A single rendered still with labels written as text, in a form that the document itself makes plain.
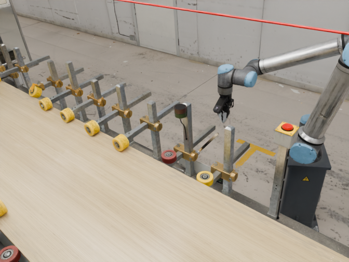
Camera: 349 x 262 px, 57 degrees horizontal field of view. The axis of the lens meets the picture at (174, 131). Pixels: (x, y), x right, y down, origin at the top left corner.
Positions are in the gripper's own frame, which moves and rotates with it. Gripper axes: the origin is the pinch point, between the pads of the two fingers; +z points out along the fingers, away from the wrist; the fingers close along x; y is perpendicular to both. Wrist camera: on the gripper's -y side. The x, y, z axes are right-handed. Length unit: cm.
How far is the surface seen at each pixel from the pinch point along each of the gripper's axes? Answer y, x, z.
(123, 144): -63, 22, -12
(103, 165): -77, 24, -7
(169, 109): -23.0, 24.0, -13.1
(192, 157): -42.1, -7.4, -3.2
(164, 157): -55, 1, -8
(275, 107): 165, 29, 83
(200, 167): -37.9, -9.3, 6.0
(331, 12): 223, 4, -11
